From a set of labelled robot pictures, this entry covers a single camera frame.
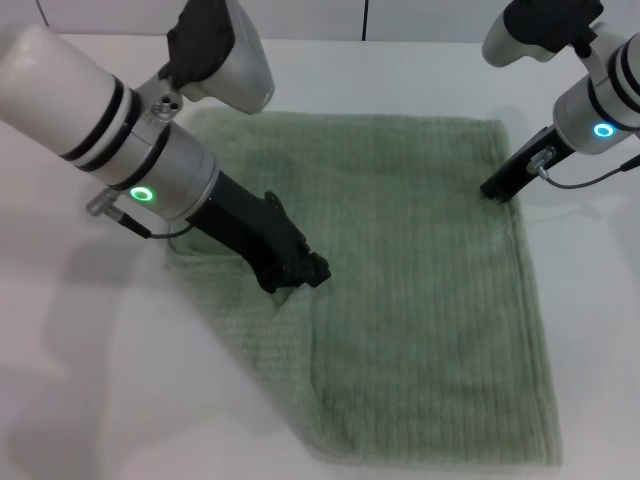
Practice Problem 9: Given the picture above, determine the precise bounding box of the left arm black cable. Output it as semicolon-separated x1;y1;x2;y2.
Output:
85;191;194;241

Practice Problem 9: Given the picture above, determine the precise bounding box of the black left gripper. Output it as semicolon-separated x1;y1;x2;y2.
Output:
186;171;333;295

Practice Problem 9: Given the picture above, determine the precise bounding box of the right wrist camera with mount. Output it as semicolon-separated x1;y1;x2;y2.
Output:
481;0;607;67

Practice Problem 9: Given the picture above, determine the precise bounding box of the green ribbed towel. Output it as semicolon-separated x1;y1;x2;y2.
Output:
164;107;564;469

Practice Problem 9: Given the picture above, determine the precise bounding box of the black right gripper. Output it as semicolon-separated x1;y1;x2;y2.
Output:
479;125;576;203

